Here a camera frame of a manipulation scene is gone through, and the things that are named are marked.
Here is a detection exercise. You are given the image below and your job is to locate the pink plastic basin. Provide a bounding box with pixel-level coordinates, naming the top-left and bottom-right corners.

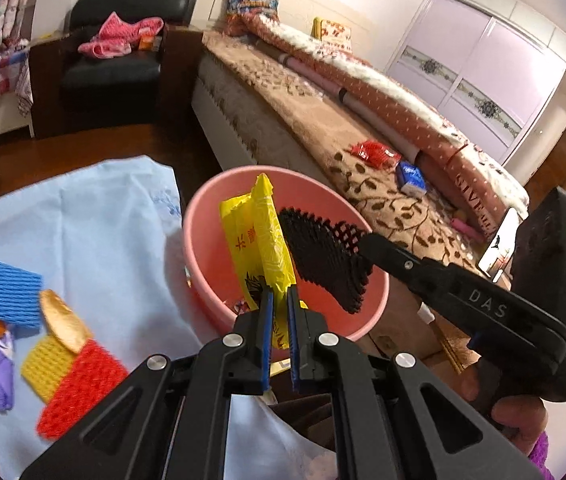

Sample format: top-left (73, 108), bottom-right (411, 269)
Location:
top-left (183, 166), bottom-right (390, 343)

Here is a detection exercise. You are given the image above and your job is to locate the brown leaf-pattern blanket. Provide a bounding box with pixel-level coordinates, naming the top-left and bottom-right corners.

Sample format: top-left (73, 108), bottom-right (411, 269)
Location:
top-left (198, 30), bottom-right (509, 361)

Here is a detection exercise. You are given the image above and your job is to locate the black leather armchair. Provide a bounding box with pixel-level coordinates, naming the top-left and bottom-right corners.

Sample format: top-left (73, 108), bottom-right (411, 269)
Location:
top-left (59, 0), bottom-right (190, 126)

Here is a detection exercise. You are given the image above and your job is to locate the dark wooden cabinet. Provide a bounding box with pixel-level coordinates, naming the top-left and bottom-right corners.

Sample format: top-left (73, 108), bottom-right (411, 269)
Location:
top-left (29, 35), bottom-right (71, 139)

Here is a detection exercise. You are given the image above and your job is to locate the small orange box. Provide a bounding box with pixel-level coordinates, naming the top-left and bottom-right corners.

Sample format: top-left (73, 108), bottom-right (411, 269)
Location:
top-left (138, 30), bottom-right (163, 52)

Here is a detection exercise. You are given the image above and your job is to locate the black foam net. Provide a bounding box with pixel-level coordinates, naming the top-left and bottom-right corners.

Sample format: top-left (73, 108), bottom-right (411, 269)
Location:
top-left (278, 207), bottom-right (371, 315)

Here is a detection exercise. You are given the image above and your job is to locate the dark wooden nightstand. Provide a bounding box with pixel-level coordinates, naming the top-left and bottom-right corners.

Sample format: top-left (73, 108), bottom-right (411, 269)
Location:
top-left (159, 24), bottom-right (210, 128)

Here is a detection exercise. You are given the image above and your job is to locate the yellow plastic wrapper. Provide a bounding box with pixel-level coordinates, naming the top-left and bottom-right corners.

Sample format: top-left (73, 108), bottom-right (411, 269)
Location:
top-left (219, 173), bottom-right (309, 353)

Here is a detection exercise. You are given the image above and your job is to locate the pink folded umbrella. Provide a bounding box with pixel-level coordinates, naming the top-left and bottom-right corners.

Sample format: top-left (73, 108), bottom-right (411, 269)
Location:
top-left (453, 217), bottom-right (486, 241)

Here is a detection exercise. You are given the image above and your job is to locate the smartphone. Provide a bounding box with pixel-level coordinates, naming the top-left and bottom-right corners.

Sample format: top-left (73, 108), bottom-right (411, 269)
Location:
top-left (478, 207), bottom-right (521, 283)

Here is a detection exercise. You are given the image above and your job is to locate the light blue cloth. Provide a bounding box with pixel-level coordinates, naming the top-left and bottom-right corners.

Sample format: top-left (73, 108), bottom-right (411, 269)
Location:
top-left (0, 155), bottom-right (339, 480)

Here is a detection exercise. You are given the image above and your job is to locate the blue tissue pack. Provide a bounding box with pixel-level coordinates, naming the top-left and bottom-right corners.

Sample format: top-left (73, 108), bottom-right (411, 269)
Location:
top-left (395, 160), bottom-right (429, 195)

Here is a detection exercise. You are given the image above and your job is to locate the yellow flowered pillow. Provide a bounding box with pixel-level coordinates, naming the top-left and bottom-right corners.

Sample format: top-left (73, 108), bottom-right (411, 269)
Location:
top-left (311, 16), bottom-right (354, 53)

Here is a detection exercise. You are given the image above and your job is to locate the polka-dot quilt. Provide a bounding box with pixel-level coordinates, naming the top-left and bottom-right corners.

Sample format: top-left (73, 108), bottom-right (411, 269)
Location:
top-left (240, 10), bottom-right (530, 241)

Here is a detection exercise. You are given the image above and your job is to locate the white wardrobe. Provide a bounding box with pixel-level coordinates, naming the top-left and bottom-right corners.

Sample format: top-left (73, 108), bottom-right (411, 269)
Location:
top-left (383, 0), bottom-right (566, 161)

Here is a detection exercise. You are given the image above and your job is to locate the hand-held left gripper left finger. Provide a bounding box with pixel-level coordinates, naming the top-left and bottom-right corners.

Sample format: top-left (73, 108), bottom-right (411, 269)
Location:
top-left (20, 291), bottom-right (276, 480)

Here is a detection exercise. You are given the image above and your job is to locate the small white table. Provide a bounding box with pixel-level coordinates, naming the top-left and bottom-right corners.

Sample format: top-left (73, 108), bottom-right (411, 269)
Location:
top-left (0, 91), bottom-right (36, 151)

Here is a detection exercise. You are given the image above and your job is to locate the yellow foam net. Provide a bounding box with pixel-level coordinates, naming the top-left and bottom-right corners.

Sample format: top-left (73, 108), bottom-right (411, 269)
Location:
top-left (20, 335), bottom-right (81, 403)

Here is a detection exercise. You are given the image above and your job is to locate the red snack bag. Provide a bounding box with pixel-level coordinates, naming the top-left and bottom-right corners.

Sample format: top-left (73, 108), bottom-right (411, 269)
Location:
top-left (348, 141), bottom-right (400, 170)

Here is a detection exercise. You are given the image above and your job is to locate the pink dotted garment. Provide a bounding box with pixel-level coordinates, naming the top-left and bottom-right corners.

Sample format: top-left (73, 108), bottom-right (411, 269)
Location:
top-left (78, 11), bottom-right (165, 59)

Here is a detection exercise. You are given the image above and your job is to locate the colourful printed pillow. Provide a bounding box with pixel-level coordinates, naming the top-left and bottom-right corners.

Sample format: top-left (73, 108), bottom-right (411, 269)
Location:
top-left (224, 0), bottom-right (280, 36)

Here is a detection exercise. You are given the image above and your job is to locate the red foam net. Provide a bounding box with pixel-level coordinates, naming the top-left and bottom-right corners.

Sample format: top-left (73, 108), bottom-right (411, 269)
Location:
top-left (36, 339), bottom-right (130, 441)

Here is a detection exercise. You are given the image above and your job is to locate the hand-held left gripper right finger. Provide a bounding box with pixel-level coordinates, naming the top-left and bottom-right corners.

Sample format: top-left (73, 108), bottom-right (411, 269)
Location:
top-left (287, 287), bottom-right (546, 480)

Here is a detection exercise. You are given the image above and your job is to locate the person's right hand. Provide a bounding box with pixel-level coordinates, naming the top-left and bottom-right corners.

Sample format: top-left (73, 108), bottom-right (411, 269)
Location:
top-left (460, 365), bottom-right (549, 457)

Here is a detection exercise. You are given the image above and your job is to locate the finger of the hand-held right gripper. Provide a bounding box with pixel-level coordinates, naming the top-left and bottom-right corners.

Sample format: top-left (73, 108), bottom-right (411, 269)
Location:
top-left (358, 232), bottom-right (459, 306)

